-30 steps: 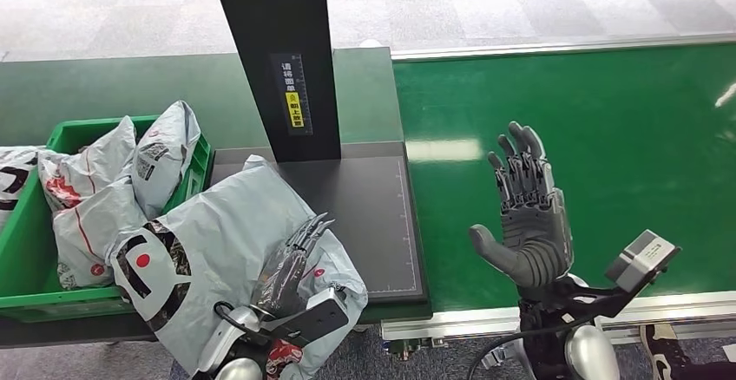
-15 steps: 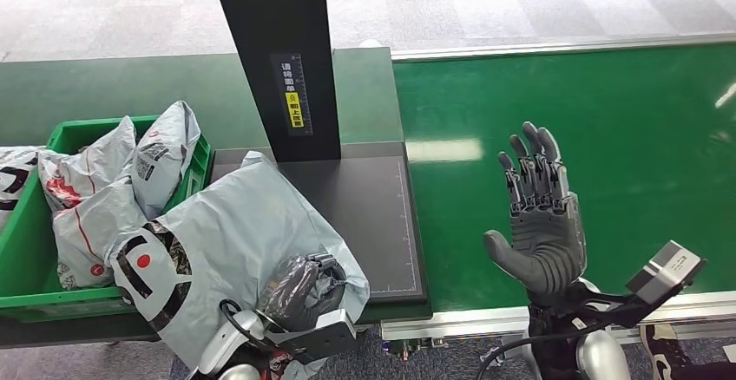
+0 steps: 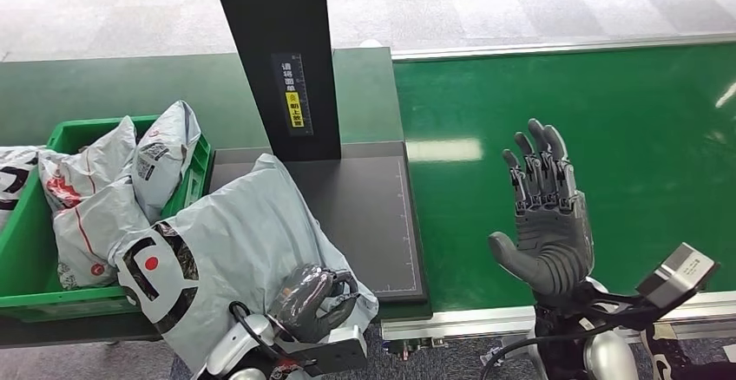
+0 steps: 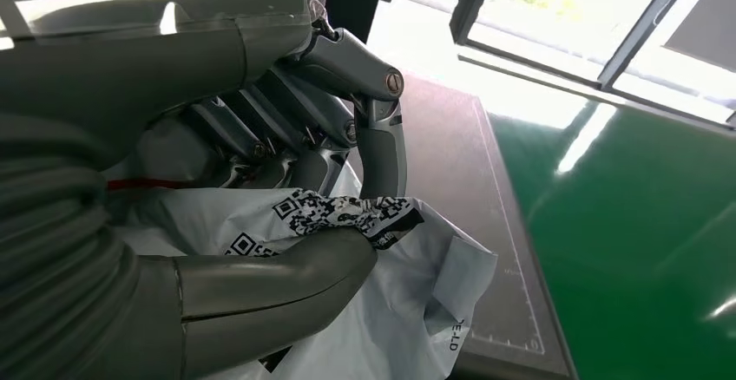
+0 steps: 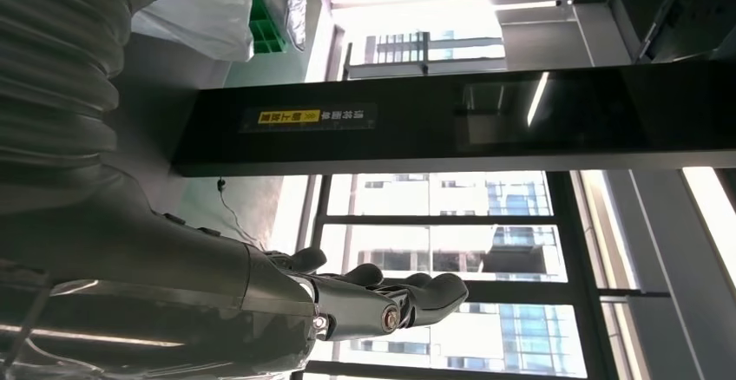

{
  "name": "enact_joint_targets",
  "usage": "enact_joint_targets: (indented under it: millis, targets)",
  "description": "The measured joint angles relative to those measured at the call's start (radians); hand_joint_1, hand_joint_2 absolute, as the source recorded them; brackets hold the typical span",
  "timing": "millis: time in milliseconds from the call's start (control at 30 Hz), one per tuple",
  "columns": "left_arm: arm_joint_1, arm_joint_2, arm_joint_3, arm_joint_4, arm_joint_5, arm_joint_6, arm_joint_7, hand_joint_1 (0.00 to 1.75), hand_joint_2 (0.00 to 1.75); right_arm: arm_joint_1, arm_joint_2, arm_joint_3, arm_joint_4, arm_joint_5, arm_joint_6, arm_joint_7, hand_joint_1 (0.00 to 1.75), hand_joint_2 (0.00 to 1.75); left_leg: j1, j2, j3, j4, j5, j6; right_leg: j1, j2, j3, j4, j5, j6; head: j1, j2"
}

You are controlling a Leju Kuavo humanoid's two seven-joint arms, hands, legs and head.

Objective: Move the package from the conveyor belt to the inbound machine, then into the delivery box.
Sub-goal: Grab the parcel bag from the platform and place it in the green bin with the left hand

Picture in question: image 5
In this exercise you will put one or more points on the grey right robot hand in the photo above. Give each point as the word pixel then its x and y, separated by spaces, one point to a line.
pixel 144 239

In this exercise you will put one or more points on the black inbound scanner machine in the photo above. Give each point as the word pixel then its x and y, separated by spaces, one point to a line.
pixel 431 147

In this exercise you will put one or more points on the clear plastic film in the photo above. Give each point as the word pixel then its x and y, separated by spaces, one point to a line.
pixel 86 360

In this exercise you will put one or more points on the black yellow warning label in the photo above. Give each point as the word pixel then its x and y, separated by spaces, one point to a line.
pixel 307 117

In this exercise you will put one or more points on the green plastic crate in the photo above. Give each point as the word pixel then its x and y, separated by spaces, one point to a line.
pixel 265 35

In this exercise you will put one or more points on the black window frame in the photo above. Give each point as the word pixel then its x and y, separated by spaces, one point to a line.
pixel 575 239

